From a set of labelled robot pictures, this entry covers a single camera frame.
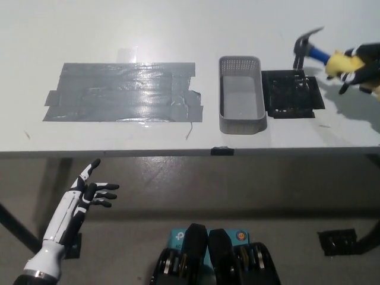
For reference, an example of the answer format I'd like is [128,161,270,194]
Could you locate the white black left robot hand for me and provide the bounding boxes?
[23,159,121,280]

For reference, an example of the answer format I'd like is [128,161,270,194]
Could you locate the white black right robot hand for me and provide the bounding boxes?
[338,42,380,96]

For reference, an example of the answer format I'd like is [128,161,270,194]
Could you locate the claw hammer with yellow cloth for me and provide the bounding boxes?
[292,26,380,103]

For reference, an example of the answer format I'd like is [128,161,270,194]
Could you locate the black tape patch on desk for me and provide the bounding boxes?
[260,69,326,119]

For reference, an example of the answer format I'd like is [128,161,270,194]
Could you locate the black robot body blocks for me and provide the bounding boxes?
[150,223,281,285]

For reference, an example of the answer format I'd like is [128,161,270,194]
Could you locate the teal router box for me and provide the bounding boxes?
[170,227,249,268]

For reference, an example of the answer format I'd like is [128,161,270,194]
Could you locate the grey perforated plastic basket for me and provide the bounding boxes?
[218,55,267,135]

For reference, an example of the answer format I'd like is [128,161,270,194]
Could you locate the grey duct tape patch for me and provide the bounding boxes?
[42,61,205,123]

